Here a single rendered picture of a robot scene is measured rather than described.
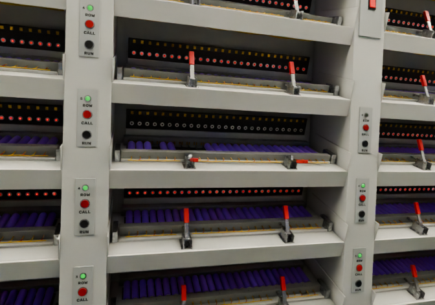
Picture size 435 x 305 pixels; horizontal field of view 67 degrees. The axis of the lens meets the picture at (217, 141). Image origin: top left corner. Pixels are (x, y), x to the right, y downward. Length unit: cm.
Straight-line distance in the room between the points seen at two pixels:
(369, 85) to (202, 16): 48
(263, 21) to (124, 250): 63
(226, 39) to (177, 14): 26
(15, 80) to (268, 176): 59
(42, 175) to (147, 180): 21
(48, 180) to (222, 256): 43
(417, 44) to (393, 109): 20
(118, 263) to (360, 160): 66
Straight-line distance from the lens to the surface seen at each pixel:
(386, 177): 103
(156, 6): 80
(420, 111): 110
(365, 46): 99
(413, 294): 122
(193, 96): 77
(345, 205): 96
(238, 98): 80
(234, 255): 85
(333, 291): 106
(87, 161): 75
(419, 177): 111
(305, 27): 91
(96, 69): 76
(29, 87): 78
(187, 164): 79
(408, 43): 110
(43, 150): 84
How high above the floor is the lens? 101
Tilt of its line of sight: 1 degrees down
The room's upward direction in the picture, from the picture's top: 2 degrees clockwise
